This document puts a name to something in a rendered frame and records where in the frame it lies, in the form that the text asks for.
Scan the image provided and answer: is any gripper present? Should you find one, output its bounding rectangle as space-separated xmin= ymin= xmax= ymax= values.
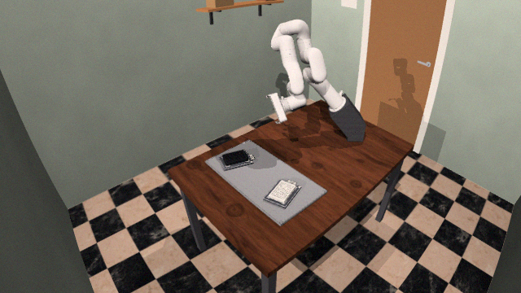
xmin=265 ymin=93 xmax=287 ymax=124

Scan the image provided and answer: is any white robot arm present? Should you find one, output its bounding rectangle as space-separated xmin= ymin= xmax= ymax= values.
xmin=271 ymin=20 xmax=346 ymax=112

